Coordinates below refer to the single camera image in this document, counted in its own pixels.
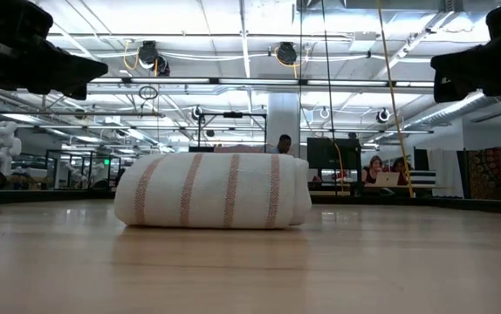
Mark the black desk monitor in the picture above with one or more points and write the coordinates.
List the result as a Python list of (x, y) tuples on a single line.
[(324, 152)]

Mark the patterned hanging cloth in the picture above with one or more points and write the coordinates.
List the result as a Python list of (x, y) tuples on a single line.
[(490, 174)]

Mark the black camera rig frame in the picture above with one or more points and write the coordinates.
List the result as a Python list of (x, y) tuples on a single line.
[(233, 114)]

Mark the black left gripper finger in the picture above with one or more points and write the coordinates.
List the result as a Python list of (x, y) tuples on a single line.
[(67, 70), (80, 92)]

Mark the white striped towel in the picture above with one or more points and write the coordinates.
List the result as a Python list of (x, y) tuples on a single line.
[(211, 192)]

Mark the blue white striped box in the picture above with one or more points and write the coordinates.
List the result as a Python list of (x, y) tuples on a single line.
[(423, 176)]

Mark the long ceiling light rail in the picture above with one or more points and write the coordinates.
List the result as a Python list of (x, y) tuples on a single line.
[(255, 81)]

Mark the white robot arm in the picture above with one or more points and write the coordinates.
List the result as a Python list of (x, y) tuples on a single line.
[(4, 139)]

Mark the silver ventilation duct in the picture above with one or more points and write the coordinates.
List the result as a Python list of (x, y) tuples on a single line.
[(460, 109)]

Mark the person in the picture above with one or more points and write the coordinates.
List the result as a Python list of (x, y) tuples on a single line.
[(283, 144), (401, 168), (373, 170)]

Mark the silver laptop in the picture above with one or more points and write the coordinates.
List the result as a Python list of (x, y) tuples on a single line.
[(386, 179)]

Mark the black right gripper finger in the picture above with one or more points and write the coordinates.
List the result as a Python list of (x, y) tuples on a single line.
[(495, 65), (449, 91)]

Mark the black panel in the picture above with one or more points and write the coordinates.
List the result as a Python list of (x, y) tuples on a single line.
[(200, 149)]

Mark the white curtain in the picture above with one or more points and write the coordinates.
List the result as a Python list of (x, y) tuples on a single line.
[(447, 174)]

